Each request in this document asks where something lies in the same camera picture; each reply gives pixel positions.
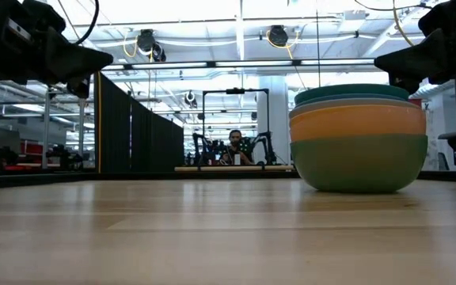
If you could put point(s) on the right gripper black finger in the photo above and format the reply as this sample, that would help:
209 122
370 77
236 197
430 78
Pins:
408 87
418 59

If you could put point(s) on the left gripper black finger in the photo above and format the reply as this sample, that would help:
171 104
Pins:
73 57
79 87

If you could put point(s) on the teal bowl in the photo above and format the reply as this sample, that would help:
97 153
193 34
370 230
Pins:
350 90

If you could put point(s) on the orange bowl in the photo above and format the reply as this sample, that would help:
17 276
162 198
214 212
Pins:
358 122

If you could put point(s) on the white bowl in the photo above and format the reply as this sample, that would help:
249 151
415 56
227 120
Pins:
331 107

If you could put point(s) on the blue bowl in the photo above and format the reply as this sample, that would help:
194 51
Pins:
319 99

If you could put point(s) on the black background robot arm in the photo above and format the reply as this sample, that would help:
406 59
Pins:
265 144
200 148

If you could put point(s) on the black curtain partition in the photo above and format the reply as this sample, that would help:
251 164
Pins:
141 134

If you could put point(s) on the light green bowl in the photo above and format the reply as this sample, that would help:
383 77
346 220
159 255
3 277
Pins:
358 164

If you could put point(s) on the white pillar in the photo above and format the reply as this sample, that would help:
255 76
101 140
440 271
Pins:
279 115

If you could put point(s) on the person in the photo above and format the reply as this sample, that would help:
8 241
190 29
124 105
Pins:
236 148

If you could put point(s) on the wooden background table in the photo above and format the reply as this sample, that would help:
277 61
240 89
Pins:
232 168

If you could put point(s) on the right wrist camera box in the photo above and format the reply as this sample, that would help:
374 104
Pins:
438 20

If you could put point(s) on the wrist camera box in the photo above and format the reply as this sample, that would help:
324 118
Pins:
44 17
438 20

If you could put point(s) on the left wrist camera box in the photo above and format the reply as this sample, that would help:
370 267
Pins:
44 17

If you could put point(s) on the aluminium profile frame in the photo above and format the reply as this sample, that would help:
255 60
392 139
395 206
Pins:
46 126

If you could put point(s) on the black rectangular rig frame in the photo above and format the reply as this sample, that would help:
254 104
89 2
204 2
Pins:
236 91

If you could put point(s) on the overhead frame bar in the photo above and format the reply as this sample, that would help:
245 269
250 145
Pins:
251 63

